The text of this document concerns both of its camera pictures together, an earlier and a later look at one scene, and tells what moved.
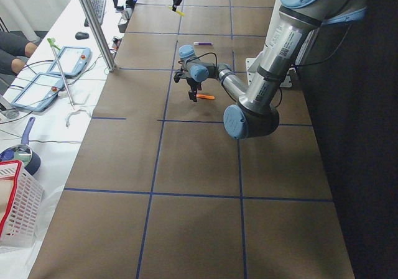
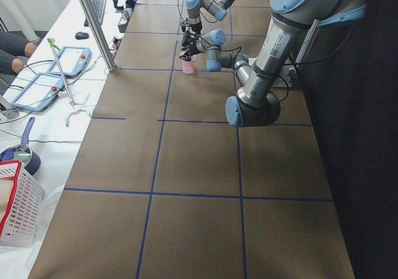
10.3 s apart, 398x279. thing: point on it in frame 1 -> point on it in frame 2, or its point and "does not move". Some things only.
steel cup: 128,12 does not move
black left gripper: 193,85 -> 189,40
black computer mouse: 80,35 does not move
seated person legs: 12,46 does not move
